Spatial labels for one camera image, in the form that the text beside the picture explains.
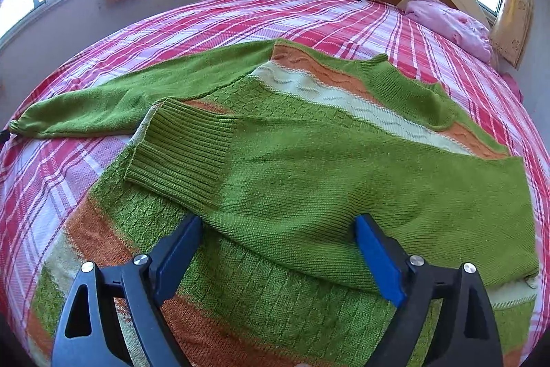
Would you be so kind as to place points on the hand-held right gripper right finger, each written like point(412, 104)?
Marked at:
point(378, 259)

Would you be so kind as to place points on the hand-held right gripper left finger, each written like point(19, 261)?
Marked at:
point(178, 253)

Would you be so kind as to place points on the green striped knit sweater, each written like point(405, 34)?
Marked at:
point(300, 178)

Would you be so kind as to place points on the bed with red plaid sheet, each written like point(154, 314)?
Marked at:
point(129, 36)

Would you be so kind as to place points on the pink pillow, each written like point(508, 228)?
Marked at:
point(453, 25)

